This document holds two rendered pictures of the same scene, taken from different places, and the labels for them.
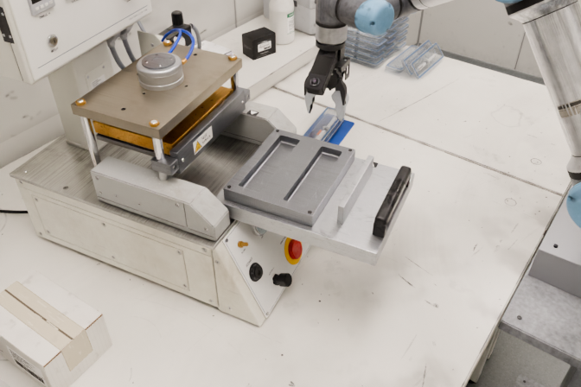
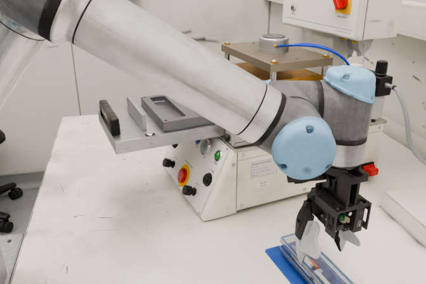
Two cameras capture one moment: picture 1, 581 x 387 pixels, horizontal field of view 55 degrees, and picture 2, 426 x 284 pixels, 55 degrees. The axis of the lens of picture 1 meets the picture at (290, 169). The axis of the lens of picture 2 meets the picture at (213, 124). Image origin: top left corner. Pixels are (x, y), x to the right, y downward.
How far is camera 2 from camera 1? 1.65 m
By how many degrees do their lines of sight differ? 104
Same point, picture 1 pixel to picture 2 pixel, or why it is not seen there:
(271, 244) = (184, 151)
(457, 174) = not seen: outside the picture
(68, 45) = (299, 16)
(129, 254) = not seen: hidden behind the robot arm
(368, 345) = (101, 183)
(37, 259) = not seen: hidden behind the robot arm
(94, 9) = (317, 6)
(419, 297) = (89, 214)
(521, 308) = (8, 247)
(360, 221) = (120, 115)
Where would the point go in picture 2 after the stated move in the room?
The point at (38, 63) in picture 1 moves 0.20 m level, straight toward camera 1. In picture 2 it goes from (285, 14) to (220, 12)
